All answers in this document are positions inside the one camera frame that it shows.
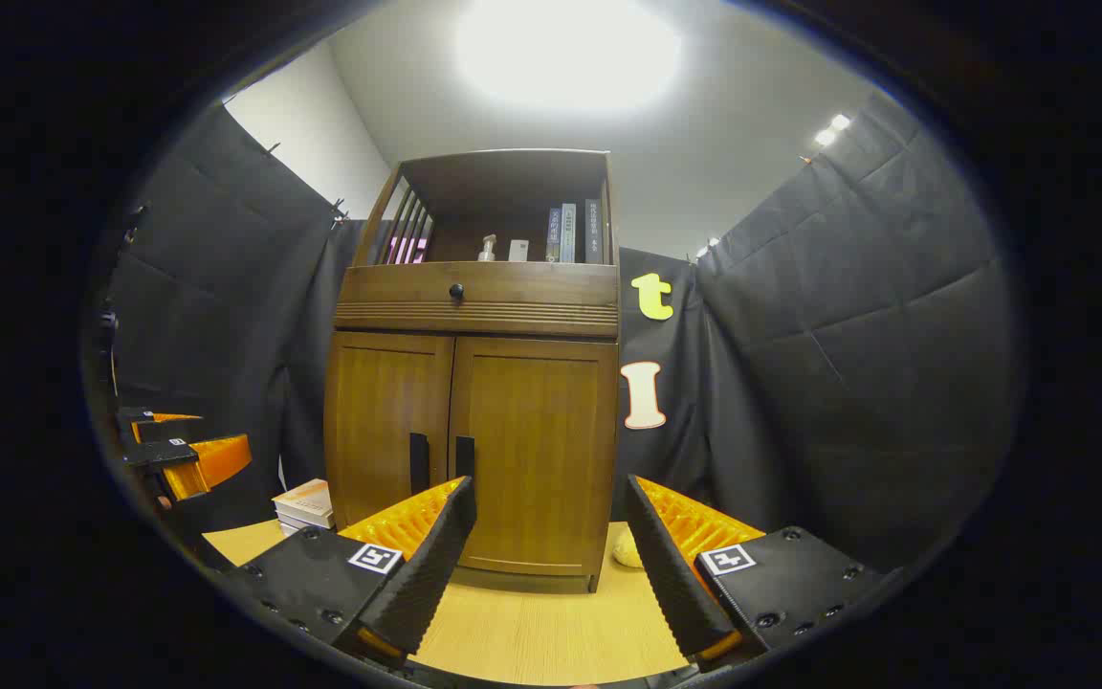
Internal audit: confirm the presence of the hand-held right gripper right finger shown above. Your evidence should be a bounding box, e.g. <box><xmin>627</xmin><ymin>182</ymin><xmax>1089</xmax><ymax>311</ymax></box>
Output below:
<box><xmin>624</xmin><ymin>475</ymin><xmax>887</xmax><ymax>666</ymax></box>

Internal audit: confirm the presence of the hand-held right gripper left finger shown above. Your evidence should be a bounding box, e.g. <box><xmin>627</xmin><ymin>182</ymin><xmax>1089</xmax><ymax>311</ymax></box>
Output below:
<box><xmin>226</xmin><ymin>476</ymin><xmax>477</xmax><ymax>671</ymax></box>

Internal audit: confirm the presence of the wooden cabinet door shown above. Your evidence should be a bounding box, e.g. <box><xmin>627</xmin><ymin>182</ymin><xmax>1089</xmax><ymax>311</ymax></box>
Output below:
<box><xmin>449</xmin><ymin>335</ymin><xmax>619</xmax><ymax>578</ymax></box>
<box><xmin>324</xmin><ymin>332</ymin><xmax>456</xmax><ymax>532</ymax></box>

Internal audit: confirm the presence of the wooden double-door shoe cabinet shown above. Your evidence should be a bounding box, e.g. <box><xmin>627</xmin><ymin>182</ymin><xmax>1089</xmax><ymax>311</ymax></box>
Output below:
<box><xmin>323</xmin><ymin>148</ymin><xmax>621</xmax><ymax>594</ymax></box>

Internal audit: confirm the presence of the white orange cover book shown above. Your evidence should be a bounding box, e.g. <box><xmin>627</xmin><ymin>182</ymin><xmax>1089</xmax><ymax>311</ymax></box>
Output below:
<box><xmin>272</xmin><ymin>478</ymin><xmax>334</xmax><ymax>520</ymax></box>

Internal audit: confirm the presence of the large ceiling light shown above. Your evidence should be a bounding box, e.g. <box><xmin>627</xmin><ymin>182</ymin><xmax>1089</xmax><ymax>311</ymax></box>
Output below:
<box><xmin>455</xmin><ymin>0</ymin><xmax>681</xmax><ymax>111</ymax></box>

